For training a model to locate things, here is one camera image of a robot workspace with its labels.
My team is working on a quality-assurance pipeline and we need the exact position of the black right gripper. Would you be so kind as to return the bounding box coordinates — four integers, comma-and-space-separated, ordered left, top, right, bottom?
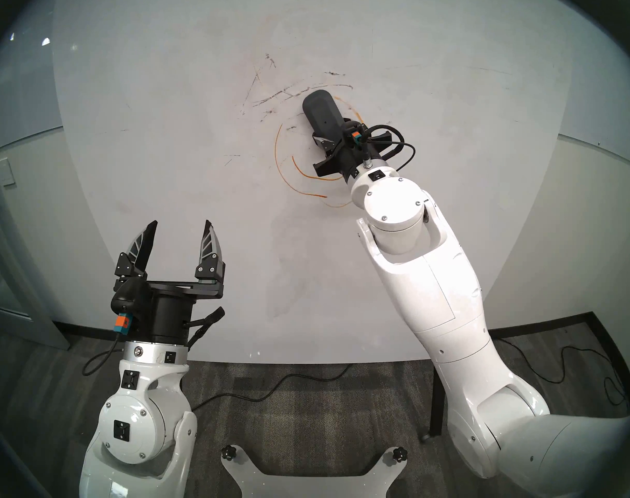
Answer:
312, 130, 401, 184

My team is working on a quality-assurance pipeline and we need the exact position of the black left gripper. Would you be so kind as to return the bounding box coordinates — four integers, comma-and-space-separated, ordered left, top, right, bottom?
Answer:
114, 219, 226, 344

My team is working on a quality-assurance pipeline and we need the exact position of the dark grey whiteboard eraser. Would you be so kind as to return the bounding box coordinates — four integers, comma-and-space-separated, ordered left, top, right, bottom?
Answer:
302, 90, 347, 146

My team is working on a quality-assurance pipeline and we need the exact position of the large white whiteboard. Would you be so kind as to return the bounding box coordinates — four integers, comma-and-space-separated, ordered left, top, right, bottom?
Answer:
50, 0, 575, 365

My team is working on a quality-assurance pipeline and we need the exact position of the black table leg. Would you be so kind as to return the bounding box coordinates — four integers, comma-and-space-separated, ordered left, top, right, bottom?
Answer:
419, 370, 446, 441

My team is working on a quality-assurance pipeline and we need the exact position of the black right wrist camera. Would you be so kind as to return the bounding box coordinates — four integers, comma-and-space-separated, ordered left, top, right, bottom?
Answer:
341, 122, 368, 151

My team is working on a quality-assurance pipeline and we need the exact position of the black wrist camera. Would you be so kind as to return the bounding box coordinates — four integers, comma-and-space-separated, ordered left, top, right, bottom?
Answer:
110, 278, 151, 340
341, 122, 368, 151

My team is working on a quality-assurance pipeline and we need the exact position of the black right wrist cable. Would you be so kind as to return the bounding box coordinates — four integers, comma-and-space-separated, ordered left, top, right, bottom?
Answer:
359, 124, 417, 172

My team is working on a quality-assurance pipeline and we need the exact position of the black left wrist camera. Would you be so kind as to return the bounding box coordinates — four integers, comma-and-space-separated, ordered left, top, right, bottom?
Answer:
110, 278, 151, 340

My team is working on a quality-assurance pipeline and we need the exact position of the black sleeved gripper cable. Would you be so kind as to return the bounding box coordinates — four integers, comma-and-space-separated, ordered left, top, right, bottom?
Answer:
184, 308, 226, 352

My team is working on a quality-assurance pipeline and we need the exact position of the thin black left wrist cable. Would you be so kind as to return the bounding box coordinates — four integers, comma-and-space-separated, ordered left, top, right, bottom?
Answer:
81, 337, 124, 378

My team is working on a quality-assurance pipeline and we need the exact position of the glass door with grey frame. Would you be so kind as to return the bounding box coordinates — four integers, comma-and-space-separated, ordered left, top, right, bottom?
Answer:
0, 123, 71, 351

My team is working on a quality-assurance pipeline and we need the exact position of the black floor cable under board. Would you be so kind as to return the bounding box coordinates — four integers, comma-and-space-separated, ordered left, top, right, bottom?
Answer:
190, 364, 354, 412

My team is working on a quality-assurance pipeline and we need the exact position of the wall glass board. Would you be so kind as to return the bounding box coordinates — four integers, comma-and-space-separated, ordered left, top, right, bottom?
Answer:
556, 35, 630, 165
0, 0, 64, 153

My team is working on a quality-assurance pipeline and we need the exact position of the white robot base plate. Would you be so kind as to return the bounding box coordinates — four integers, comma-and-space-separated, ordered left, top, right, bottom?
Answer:
220, 445, 409, 498

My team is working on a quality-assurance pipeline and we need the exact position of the looped black floor cable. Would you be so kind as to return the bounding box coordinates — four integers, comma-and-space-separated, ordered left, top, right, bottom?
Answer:
494, 336, 630, 414

